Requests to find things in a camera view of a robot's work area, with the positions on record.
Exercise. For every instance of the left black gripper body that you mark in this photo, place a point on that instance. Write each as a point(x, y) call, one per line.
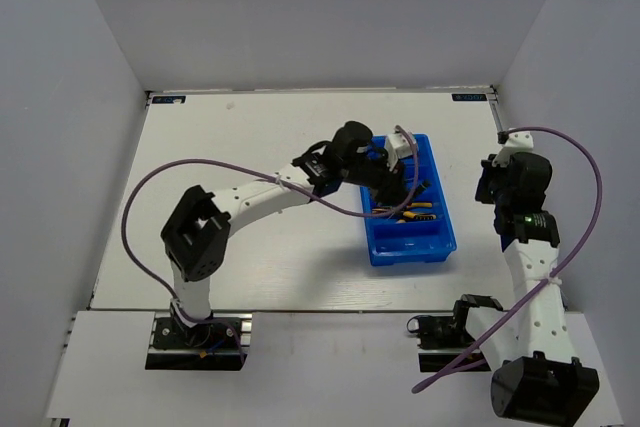
point(374, 174)

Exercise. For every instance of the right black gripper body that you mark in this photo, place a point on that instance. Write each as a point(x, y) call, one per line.
point(491, 187)

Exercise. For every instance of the yellow black pliers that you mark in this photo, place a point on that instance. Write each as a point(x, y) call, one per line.
point(408, 207)
point(406, 216)

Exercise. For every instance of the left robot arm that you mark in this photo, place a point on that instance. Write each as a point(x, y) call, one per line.
point(197, 232)

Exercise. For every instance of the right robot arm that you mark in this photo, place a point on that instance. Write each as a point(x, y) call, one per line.
point(537, 375)

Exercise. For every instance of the blue divided plastic bin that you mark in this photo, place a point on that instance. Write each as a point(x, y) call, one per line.
point(429, 242)

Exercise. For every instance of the right blue table label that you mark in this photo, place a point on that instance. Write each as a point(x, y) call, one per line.
point(469, 97)

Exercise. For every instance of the blue table label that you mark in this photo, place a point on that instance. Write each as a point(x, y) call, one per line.
point(469, 97)
point(168, 99)

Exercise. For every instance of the left blue table label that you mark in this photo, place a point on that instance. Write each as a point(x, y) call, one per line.
point(168, 99)

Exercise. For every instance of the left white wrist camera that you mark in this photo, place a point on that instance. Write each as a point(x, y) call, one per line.
point(399, 145)

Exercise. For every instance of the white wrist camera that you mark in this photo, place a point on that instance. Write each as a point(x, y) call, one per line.
point(512, 143)
point(399, 145)

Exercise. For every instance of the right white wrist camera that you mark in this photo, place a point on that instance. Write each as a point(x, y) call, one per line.
point(512, 143)

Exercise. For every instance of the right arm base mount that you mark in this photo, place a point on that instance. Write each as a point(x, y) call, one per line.
point(439, 340)

